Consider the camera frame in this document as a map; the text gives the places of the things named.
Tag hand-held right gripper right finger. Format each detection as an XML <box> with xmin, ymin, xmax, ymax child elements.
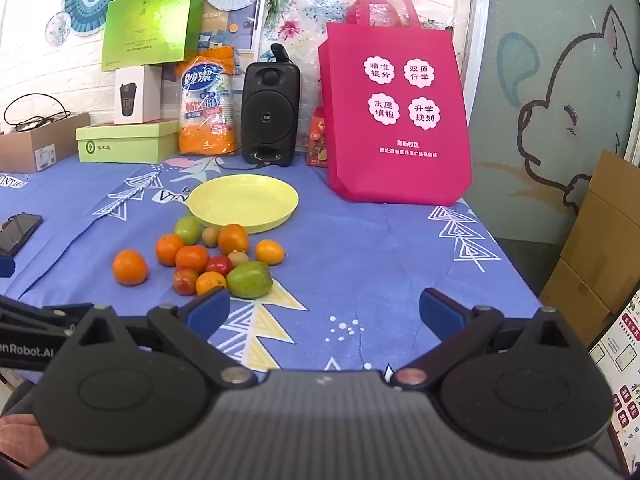
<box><xmin>390</xmin><ymin>287</ymin><xmax>588</xmax><ymax>393</ymax></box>

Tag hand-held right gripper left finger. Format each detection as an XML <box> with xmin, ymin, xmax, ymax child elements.
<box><xmin>65</xmin><ymin>286</ymin><xmax>258</xmax><ymax>396</ymax></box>

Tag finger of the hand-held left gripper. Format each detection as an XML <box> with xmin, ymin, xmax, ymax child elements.
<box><xmin>0</xmin><ymin>294</ymin><xmax>96</xmax><ymax>333</ymax></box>

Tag small yellow-orange citrus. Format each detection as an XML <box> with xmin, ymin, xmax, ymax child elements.
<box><xmin>255</xmin><ymin>239</ymin><xmax>287</xmax><ymax>266</ymax></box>
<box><xmin>195</xmin><ymin>271</ymin><xmax>228</xmax><ymax>296</ymax></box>

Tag red-green tomato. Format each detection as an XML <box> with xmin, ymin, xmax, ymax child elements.
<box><xmin>172</xmin><ymin>268</ymin><xmax>200</xmax><ymax>296</ymax></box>

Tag red apple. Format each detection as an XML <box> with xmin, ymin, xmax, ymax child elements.
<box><xmin>205</xmin><ymin>255</ymin><xmax>233</xmax><ymax>277</ymax></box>

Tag orange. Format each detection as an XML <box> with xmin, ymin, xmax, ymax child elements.
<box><xmin>175</xmin><ymin>245</ymin><xmax>211</xmax><ymax>273</ymax></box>
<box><xmin>112</xmin><ymin>250</ymin><xmax>149</xmax><ymax>287</ymax></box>
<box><xmin>218</xmin><ymin>223</ymin><xmax>250</xmax><ymax>256</ymax></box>
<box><xmin>155</xmin><ymin>233</ymin><xmax>186</xmax><ymax>267</ymax></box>

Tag green apple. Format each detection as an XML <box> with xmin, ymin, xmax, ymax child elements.
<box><xmin>226</xmin><ymin>261</ymin><xmax>274</xmax><ymax>299</ymax></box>

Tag round green fruit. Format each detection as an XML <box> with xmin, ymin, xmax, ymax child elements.
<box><xmin>174</xmin><ymin>215</ymin><xmax>202</xmax><ymax>245</ymax></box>

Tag yellow fruit bowl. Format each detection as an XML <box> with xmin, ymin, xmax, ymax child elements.
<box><xmin>186</xmin><ymin>175</ymin><xmax>300</xmax><ymax>235</ymax></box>

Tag blue printed tablecloth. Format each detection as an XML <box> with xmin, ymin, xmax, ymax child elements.
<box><xmin>0</xmin><ymin>152</ymin><xmax>543</xmax><ymax>381</ymax></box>

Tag pink tote bag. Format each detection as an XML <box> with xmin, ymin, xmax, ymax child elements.
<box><xmin>318</xmin><ymin>0</ymin><xmax>473</xmax><ymax>207</ymax></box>

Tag folded cardboard boxes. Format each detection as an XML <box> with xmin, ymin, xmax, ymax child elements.
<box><xmin>537</xmin><ymin>150</ymin><xmax>640</xmax><ymax>348</ymax></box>

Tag brown cardboard box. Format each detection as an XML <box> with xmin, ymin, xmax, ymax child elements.
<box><xmin>0</xmin><ymin>112</ymin><xmax>91</xmax><ymax>173</ymax></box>

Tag flat green box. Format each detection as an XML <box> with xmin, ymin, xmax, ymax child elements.
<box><xmin>75</xmin><ymin>119</ymin><xmax>181</xmax><ymax>165</ymax></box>

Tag printed sign board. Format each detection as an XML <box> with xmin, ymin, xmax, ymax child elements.
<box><xmin>587</xmin><ymin>287</ymin><xmax>640</xmax><ymax>476</ymax></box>

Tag orange paper cup pack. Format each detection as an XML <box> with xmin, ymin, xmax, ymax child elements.
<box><xmin>177</xmin><ymin>45</ymin><xmax>241</xmax><ymax>156</ymax></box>

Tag small red printed box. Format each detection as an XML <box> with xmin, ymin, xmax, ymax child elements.
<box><xmin>306</xmin><ymin>105</ymin><xmax>331</xmax><ymax>168</ymax></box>

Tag black speaker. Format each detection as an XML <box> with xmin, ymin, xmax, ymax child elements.
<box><xmin>241</xmin><ymin>61</ymin><xmax>301</xmax><ymax>167</ymax></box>

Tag white cup box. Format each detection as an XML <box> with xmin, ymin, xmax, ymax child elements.
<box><xmin>114</xmin><ymin>65</ymin><xmax>163</xmax><ymax>126</ymax></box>

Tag shiny green gift box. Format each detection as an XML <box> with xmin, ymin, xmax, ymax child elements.
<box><xmin>100</xmin><ymin>0</ymin><xmax>206</xmax><ymax>72</ymax></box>

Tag small blue paper fan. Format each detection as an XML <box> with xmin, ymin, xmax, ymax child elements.
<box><xmin>44</xmin><ymin>10</ymin><xmax>72</xmax><ymax>47</ymax></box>

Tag floral plastic sheet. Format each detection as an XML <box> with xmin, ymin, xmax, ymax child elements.
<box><xmin>260</xmin><ymin>0</ymin><xmax>458</xmax><ymax>111</ymax></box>

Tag black speaker cable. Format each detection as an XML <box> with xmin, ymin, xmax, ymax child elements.
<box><xmin>215</xmin><ymin>155</ymin><xmax>273</xmax><ymax>173</ymax></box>

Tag black cable bundle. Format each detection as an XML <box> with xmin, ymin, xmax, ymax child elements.
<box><xmin>2</xmin><ymin>92</ymin><xmax>71</xmax><ymax>133</ymax></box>

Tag wall poster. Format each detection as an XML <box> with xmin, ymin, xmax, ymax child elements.
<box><xmin>197</xmin><ymin>0</ymin><xmax>266</xmax><ymax>61</ymax></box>

